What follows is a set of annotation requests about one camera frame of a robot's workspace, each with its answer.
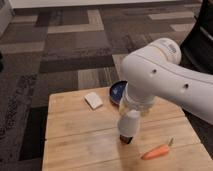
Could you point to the dark chair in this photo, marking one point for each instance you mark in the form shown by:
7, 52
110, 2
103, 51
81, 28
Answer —
198, 45

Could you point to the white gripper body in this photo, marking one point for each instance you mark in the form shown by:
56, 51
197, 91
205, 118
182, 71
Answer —
133, 99

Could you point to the white rectangular sponge block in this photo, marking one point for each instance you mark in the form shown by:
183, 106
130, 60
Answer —
93, 100

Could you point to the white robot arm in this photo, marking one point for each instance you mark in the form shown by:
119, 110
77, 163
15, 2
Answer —
154, 70

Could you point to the orange carrot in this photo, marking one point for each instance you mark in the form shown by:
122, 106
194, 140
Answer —
158, 151

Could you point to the dark brown eraser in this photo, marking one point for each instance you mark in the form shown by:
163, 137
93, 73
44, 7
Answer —
125, 140

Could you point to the blue ceramic bowl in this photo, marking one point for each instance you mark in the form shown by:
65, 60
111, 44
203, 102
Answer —
116, 91

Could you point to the white ceramic cup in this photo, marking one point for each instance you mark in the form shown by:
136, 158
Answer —
128, 124

